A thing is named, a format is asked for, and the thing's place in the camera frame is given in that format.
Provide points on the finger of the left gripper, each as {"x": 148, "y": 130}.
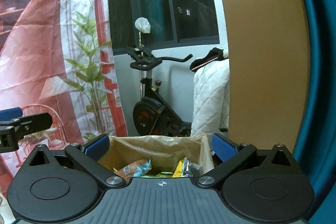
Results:
{"x": 16, "y": 129}
{"x": 8, "y": 114}

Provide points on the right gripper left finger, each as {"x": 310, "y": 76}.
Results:
{"x": 85, "y": 158}

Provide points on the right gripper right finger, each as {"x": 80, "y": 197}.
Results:
{"x": 233, "y": 156}

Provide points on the black bun clear packet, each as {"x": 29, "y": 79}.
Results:
{"x": 190, "y": 169}

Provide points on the green vegetable snack bag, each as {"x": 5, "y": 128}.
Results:
{"x": 157, "y": 175}

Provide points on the white quilted blanket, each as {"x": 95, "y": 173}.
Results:
{"x": 211, "y": 110}

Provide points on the yellow red snack bag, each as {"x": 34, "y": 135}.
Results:
{"x": 180, "y": 169}

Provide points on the brown cardboard box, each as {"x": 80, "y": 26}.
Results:
{"x": 164, "y": 152}

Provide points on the red printed backdrop cloth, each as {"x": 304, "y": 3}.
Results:
{"x": 57, "y": 57}

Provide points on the black exercise bike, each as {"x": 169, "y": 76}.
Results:
{"x": 152, "y": 115}

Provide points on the black garment on blanket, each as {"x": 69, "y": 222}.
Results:
{"x": 215, "y": 54}

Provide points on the wooden headboard panel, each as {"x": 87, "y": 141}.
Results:
{"x": 268, "y": 43}

